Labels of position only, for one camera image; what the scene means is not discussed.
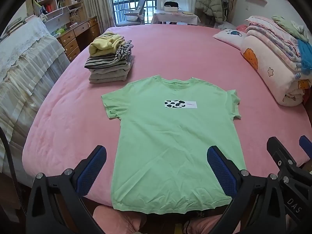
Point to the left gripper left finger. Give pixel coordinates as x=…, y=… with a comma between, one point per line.
x=56, y=205

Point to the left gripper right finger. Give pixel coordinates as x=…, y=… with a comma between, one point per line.
x=257, y=204

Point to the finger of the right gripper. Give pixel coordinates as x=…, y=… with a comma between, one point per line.
x=295, y=183
x=306, y=145

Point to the green t-shirt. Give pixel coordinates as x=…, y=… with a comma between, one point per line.
x=167, y=127

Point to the pink cartoon rolled quilt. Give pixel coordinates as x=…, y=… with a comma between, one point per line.
x=288, y=88

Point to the pink bed blanket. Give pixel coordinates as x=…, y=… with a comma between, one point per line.
x=72, y=120

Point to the blue fringed cloth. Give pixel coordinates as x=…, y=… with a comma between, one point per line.
x=305, y=50

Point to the green folded garment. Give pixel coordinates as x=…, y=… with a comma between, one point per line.
x=296, y=30

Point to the pink striped folded blanket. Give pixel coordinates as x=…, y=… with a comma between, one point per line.
x=283, y=44

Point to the pink cartoon pillow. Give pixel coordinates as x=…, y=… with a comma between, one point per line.
x=231, y=37

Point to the grey folded towel sweater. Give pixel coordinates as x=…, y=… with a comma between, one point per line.
x=98, y=78

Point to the lace covered cabinet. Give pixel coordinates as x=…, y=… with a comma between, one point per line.
x=32, y=60

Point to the beige folded sweater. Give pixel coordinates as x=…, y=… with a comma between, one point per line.
x=114, y=70

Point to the striped folded sweater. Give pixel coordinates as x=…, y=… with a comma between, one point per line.
x=122, y=56

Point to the wooden desk with drawers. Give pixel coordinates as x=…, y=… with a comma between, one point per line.
x=77, y=38

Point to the yellow folded sweater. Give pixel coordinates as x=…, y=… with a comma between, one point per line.
x=107, y=43

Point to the olive puffer jacket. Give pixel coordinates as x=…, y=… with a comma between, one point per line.
x=213, y=8

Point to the small table with tablecloth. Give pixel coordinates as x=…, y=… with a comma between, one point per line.
x=175, y=17

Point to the white box with black lid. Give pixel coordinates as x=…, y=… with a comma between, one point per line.
x=171, y=6

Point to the wooden bookshelf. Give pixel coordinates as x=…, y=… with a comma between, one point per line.
x=71, y=10

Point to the grey office chair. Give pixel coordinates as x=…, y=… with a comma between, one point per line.
x=134, y=17

